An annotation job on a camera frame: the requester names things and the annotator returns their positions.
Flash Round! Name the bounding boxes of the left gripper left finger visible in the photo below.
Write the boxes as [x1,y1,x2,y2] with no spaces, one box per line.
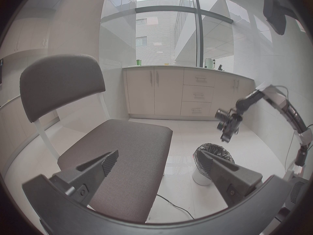
[50,149,120,206]

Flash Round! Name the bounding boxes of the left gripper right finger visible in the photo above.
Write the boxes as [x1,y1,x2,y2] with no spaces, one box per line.
[197,150,262,205]

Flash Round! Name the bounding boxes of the black plastic bag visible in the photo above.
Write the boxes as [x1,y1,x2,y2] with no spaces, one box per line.
[193,143,235,179]

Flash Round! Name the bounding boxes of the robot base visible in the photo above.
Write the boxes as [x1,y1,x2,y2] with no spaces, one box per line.
[275,164,311,229]

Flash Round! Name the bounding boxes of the white trash bin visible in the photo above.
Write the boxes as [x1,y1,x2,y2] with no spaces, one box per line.
[192,167,216,187]

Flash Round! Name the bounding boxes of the grey chair with white legs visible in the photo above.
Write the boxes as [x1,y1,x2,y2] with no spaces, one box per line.
[20,54,173,224]

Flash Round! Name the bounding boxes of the beige cabinet unit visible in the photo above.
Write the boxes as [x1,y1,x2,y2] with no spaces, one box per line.
[122,65,256,121]

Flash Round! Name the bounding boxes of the window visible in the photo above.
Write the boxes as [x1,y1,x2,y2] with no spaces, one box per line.
[100,0,234,68]

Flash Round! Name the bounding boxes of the black cable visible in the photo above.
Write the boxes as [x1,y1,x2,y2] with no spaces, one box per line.
[156,194,195,220]

